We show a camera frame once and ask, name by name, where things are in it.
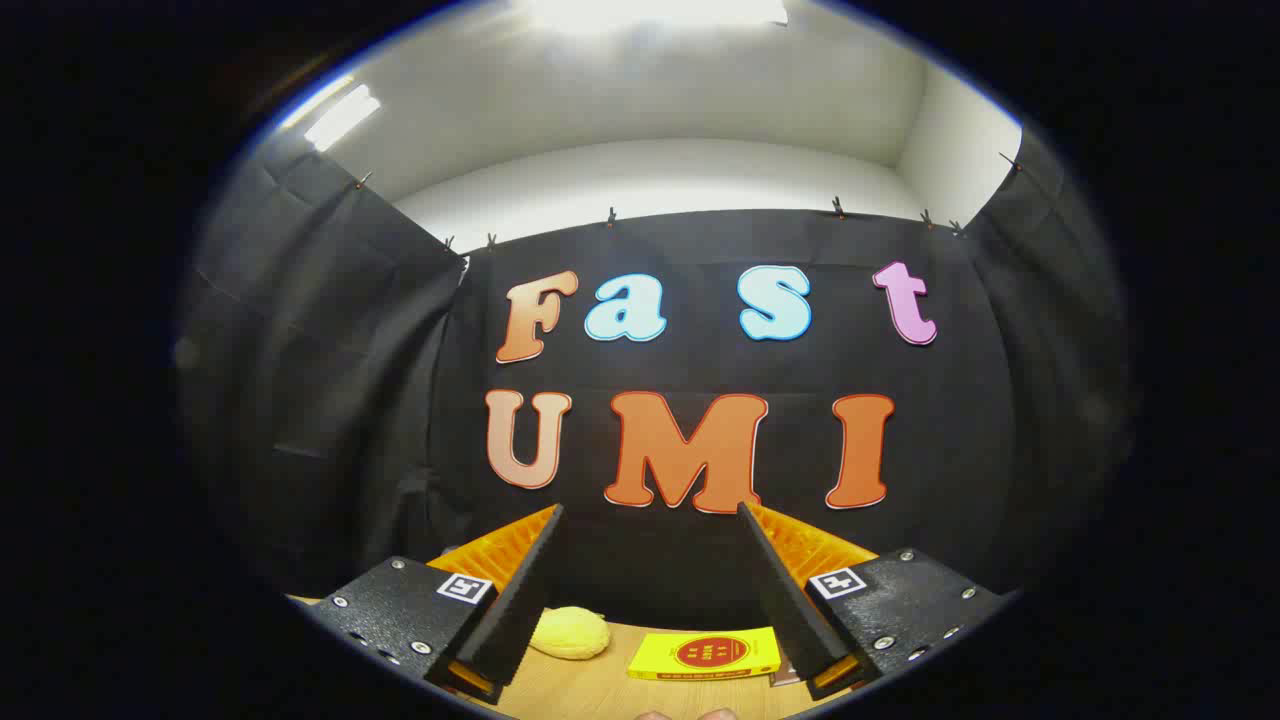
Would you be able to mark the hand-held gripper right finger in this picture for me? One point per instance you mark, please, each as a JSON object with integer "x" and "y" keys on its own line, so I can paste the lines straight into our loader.
{"x": 785, "y": 600}

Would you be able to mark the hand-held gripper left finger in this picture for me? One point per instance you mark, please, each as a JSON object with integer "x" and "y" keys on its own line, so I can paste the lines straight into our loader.
{"x": 525, "y": 600}

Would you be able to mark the yellow round plush cushion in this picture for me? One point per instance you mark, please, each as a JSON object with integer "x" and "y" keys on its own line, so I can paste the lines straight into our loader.
{"x": 572, "y": 635}

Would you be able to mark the yellow book with red circle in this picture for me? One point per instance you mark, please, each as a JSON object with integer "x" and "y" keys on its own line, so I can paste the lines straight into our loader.
{"x": 700, "y": 655}

